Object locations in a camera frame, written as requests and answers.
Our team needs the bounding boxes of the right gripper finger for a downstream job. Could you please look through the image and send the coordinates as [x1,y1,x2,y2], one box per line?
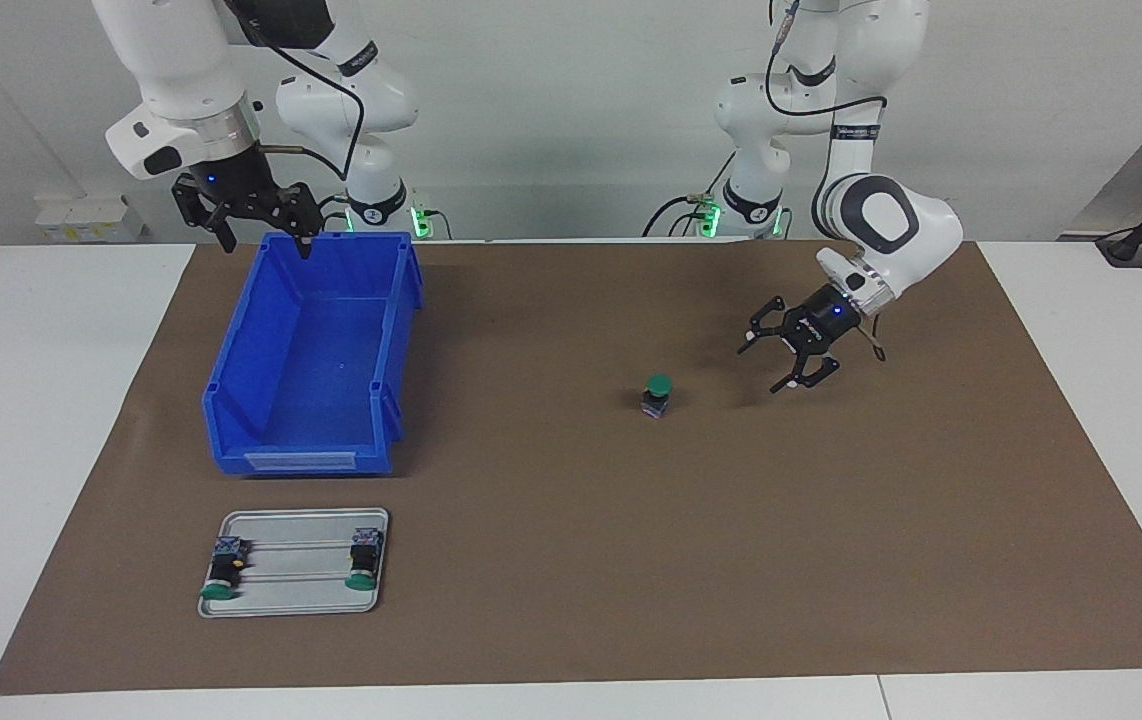
[266,183,324,261]
[172,183,237,254]

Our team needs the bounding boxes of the brown table mat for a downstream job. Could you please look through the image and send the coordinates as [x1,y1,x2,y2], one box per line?
[0,238,1142,696]

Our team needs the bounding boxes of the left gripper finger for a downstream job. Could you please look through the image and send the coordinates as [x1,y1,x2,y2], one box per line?
[769,340,842,393]
[738,295,802,356]

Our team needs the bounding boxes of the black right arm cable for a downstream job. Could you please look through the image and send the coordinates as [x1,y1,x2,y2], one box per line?
[226,0,367,183]

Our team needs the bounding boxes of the silver metal tray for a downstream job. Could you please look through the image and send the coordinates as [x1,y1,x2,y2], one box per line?
[196,507,391,619]

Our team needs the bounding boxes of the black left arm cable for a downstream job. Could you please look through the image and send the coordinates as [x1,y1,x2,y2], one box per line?
[766,0,892,363]

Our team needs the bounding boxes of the black base cable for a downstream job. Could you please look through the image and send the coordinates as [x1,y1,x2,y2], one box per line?
[641,150,737,239]

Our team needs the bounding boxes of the blue plastic storage bin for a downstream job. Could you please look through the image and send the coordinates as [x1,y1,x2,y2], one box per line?
[201,230,425,477]

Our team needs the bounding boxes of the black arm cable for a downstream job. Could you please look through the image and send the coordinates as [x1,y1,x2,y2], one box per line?
[226,0,367,183]
[766,0,892,363]

